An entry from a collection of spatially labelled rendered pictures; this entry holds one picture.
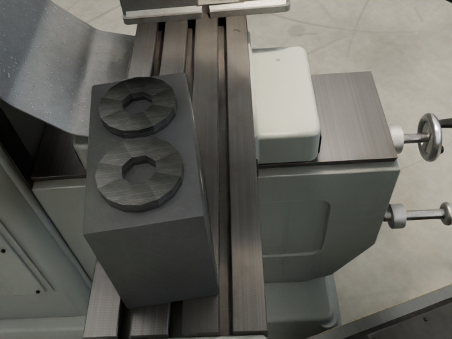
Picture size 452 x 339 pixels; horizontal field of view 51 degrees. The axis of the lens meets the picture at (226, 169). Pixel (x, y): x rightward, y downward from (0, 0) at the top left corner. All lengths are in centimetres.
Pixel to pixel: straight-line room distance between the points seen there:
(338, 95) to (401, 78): 125
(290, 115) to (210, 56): 20
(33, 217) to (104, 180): 67
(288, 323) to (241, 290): 80
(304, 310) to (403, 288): 43
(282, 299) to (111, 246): 98
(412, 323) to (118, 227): 69
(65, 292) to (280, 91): 80
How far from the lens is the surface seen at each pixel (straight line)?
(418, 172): 200
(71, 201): 112
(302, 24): 265
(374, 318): 122
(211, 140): 77
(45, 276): 133
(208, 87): 86
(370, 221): 120
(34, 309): 151
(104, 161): 51
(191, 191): 48
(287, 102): 99
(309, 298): 143
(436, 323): 104
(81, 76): 103
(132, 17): 105
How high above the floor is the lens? 151
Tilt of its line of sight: 51 degrees down
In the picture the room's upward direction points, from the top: 7 degrees counter-clockwise
